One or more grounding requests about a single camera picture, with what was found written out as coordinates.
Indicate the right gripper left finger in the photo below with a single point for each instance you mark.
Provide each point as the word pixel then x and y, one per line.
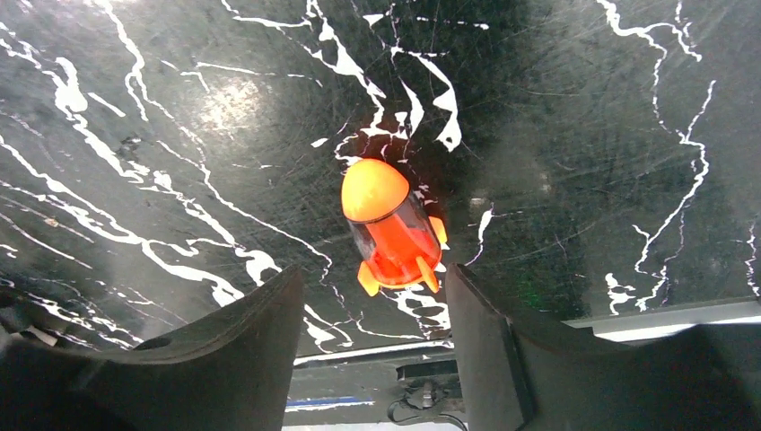
pixel 230 370

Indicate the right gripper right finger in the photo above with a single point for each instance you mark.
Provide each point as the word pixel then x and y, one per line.
pixel 520 369

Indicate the orange small toy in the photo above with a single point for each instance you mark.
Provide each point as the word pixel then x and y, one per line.
pixel 400 243

